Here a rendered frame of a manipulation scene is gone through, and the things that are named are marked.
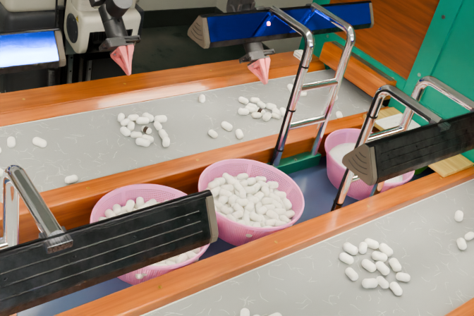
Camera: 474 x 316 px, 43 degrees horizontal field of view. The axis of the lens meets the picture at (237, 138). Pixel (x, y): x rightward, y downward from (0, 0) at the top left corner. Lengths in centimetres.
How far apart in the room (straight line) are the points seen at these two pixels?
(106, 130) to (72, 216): 33
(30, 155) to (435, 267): 101
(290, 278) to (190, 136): 54
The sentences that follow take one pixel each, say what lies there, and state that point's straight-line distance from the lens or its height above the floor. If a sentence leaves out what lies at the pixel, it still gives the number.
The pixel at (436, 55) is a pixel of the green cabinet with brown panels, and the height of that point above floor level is 100.
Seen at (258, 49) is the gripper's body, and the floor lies 90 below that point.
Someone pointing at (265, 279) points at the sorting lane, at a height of 74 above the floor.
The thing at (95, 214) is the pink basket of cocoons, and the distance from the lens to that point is 136.
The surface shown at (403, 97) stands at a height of 112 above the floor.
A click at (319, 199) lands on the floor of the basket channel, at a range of 169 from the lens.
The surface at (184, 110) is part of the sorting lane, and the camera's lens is 179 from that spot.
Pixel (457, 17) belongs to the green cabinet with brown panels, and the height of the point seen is 113.
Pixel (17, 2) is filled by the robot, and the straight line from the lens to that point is 236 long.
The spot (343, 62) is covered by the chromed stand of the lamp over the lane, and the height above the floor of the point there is 102.
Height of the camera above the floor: 167
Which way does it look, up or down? 33 degrees down
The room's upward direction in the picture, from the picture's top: 14 degrees clockwise
